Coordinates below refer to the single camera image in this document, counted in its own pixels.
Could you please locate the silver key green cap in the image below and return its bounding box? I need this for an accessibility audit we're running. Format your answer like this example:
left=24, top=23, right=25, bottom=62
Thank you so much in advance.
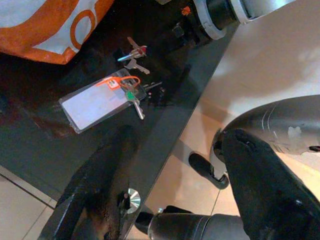
left=124, top=90, right=146, bottom=120

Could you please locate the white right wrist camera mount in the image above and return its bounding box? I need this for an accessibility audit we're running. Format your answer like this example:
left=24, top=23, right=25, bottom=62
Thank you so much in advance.
left=193, top=0, right=226, bottom=40

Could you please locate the black key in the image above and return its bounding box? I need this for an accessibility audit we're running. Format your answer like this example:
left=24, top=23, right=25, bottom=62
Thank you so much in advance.
left=143, top=81, right=163, bottom=92

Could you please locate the clear plastic card holder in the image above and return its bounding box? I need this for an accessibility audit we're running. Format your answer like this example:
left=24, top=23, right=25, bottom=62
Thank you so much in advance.
left=58, top=69, right=148, bottom=135

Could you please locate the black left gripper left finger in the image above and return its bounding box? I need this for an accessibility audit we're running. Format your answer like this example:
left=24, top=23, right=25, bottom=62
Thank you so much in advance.
left=38, top=124, right=141, bottom=240

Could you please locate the orange and white bag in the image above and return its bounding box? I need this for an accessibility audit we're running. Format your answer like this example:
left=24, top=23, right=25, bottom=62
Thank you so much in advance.
left=0, top=0, right=116, bottom=65

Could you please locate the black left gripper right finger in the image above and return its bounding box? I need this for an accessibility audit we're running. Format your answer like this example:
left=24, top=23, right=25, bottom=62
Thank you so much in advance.
left=221, top=127, right=320, bottom=240

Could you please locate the orange zip tie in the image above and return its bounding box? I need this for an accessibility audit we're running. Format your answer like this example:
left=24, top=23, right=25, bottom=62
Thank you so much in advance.
left=96, top=75, right=141, bottom=90

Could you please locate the silver round table bolt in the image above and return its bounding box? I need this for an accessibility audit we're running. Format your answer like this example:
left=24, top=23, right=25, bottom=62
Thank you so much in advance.
left=126, top=187, right=142, bottom=215

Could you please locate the silver key bunch red cap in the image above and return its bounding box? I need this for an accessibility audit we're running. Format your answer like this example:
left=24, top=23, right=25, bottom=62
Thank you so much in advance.
left=112, top=36, right=151, bottom=75

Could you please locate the black robot foot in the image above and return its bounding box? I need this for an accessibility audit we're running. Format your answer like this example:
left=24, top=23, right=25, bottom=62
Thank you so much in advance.
left=188, top=152, right=230, bottom=190

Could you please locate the dark grey robot leg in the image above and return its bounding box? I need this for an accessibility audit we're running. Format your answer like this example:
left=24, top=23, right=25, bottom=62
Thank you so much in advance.
left=134, top=204, right=247, bottom=240

